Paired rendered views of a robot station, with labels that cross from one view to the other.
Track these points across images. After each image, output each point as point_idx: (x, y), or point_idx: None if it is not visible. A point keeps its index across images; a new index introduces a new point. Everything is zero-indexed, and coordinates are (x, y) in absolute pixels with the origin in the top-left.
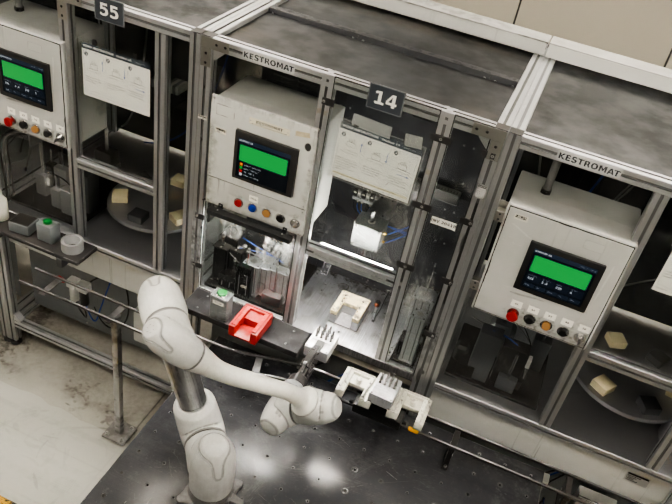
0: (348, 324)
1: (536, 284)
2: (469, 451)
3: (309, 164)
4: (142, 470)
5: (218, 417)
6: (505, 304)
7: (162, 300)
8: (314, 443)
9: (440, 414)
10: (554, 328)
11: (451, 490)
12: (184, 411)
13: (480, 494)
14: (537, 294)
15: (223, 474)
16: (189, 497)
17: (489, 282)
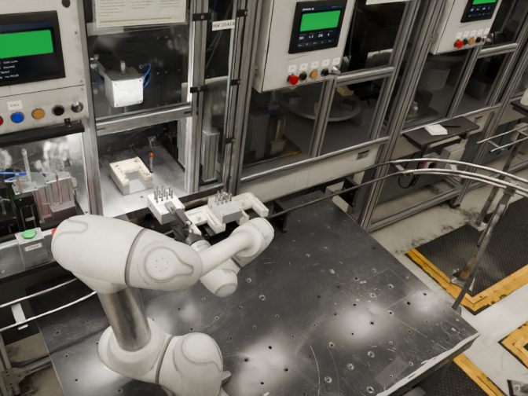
0: (141, 186)
1: (306, 41)
2: None
3: (74, 24)
4: None
5: (160, 328)
6: (284, 74)
7: (122, 233)
8: (205, 290)
9: None
10: (318, 73)
11: (303, 240)
12: (139, 350)
13: (316, 228)
14: (307, 49)
15: (221, 361)
16: None
17: (270, 60)
